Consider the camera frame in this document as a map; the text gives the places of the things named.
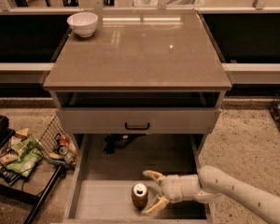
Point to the green snack bag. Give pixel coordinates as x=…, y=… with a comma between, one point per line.
x=29, y=155

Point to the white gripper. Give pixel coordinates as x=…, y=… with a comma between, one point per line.
x=172, y=187

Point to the white ceramic bowl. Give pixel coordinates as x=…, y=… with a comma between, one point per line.
x=83, y=24

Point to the grey drawer cabinet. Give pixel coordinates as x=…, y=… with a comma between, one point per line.
x=141, y=61

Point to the red soda can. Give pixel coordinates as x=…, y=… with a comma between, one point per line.
x=63, y=141

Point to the wire mesh basket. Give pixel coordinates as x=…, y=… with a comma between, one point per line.
x=52, y=152

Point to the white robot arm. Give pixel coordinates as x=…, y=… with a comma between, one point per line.
x=208, y=186

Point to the clear plastic bin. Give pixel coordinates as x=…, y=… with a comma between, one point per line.
x=169, y=3

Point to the black drawer handle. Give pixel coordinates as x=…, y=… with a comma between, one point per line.
x=130, y=127

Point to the orange soda can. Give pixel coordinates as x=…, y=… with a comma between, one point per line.
x=140, y=195

